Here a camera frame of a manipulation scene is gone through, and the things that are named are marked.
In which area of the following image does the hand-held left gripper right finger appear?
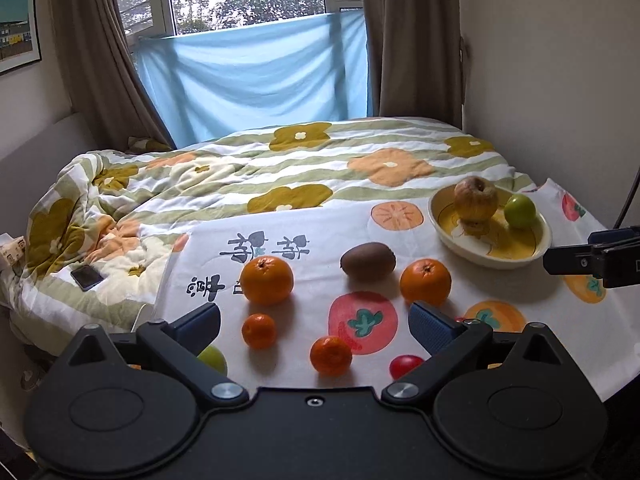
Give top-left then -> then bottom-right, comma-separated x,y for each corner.
381,301 -> 576,409

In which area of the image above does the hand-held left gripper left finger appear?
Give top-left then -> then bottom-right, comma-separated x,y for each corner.
60,303 -> 251,409

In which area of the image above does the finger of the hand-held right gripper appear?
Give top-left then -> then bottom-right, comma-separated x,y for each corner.
589,226 -> 640,248
543,242 -> 608,277

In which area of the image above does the green apple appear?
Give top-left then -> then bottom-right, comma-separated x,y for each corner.
196,344 -> 229,377
503,193 -> 537,230

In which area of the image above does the large orange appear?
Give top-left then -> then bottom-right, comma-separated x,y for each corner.
240,255 -> 295,307
399,258 -> 453,309

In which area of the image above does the small mandarin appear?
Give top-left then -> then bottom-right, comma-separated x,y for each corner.
241,313 -> 278,351
309,335 -> 354,376

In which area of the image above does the yellow and white bowl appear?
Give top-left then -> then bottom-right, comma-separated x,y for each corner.
428,185 -> 553,271

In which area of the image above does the brown kiwi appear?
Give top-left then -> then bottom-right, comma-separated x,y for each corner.
340,242 -> 397,281

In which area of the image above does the red tomato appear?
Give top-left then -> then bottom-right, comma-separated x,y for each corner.
389,354 -> 426,381

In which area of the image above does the wrinkled brown apple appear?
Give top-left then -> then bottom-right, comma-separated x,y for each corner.
453,175 -> 500,225

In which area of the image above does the white fruit-print cloth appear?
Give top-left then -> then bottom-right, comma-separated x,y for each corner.
154,177 -> 640,404

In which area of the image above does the black smartphone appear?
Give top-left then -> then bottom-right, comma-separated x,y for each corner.
69,264 -> 106,292

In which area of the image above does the floral striped blanket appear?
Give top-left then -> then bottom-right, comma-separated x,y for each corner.
0,116 -> 532,357

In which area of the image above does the yellow floral pillow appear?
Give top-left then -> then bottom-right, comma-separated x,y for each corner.
124,135 -> 174,155

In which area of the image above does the small beige patterned box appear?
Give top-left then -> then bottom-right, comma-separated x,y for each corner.
0,232 -> 29,269

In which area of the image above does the grey padded headboard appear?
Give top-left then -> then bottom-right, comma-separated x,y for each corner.
0,112 -> 99,234

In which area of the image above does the light blue hanging cloth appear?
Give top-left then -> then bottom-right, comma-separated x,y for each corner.
133,9 -> 371,144

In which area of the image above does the brown curtain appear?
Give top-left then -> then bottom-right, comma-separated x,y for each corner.
358,0 -> 464,126
47,0 -> 176,151

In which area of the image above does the thin black cable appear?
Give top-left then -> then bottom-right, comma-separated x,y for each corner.
612,164 -> 640,231

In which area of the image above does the framed wall picture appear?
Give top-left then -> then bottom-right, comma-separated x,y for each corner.
0,0 -> 42,76

